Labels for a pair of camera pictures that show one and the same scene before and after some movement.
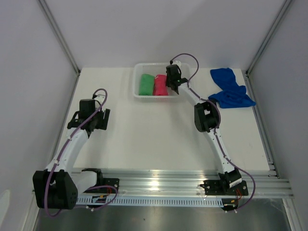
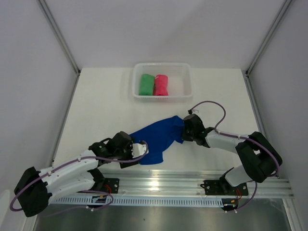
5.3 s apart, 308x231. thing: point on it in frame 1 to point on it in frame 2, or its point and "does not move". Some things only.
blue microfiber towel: x=232 y=95 to x=158 y=137
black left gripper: x=102 y=124 to x=129 y=146
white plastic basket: x=156 y=69 does not move
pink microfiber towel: x=160 y=87 does not move
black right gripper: x=168 y=84 to x=185 y=137
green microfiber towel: x=147 y=85 does not move
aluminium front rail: x=160 y=184 does not move
